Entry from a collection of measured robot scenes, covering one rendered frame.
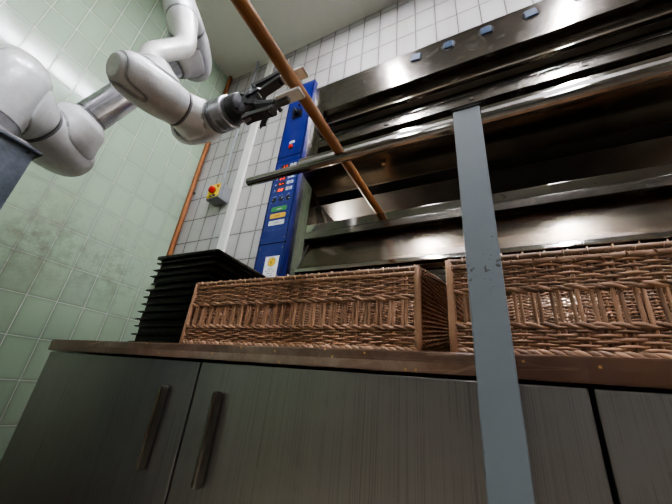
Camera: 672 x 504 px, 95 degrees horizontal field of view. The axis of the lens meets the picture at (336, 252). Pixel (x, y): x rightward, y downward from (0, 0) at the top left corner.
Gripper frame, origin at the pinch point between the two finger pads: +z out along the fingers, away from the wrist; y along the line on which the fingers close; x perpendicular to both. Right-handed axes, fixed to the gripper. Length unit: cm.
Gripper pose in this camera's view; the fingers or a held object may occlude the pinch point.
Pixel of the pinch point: (294, 85)
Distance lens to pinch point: 86.4
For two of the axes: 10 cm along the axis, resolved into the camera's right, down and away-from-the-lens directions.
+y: -0.9, 9.1, -4.1
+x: -4.4, -4.1, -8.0
